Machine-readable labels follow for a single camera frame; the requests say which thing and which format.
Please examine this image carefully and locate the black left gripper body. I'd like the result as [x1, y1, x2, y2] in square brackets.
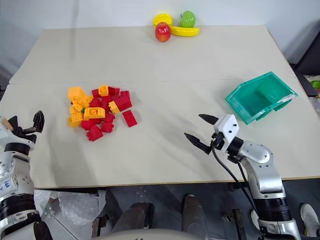
[14, 125, 38, 144]

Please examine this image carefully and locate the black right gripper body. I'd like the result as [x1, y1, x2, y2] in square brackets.
[209, 130, 228, 155]

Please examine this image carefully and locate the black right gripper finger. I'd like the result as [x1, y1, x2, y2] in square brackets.
[198, 113, 221, 126]
[184, 132, 213, 155]

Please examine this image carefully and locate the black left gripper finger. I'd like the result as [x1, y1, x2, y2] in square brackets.
[7, 115, 20, 131]
[31, 109, 45, 133]

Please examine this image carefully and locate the teal plastic bin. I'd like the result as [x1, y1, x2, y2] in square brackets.
[224, 71, 299, 126]

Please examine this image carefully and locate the dark rounded shape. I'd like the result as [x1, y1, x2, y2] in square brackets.
[180, 194, 209, 235]
[110, 201, 155, 234]

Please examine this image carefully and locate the clear plastic sheet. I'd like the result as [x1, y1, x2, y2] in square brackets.
[33, 188, 108, 240]

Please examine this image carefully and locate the red toy apple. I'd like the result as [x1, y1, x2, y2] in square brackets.
[154, 21, 172, 43]

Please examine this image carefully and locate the green toy apple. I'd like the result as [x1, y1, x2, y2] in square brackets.
[179, 10, 197, 28]

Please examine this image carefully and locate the beige robot torso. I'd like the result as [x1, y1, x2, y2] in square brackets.
[91, 227, 200, 240]

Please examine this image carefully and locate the dark crate with green items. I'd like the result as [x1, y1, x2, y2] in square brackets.
[296, 72, 320, 99]

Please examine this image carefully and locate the yellow toy banana bunch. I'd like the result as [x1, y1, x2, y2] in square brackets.
[152, 12, 174, 27]

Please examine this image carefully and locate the white shoe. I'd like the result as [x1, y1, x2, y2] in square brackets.
[299, 203, 320, 237]

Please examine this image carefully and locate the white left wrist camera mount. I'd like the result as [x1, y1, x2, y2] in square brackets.
[0, 116, 36, 151]

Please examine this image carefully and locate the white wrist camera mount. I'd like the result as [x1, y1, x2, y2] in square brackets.
[0, 116, 36, 151]
[212, 114, 240, 153]

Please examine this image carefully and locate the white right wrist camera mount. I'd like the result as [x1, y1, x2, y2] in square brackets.
[212, 114, 240, 153]

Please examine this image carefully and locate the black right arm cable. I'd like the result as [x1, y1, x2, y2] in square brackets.
[211, 146, 262, 227]

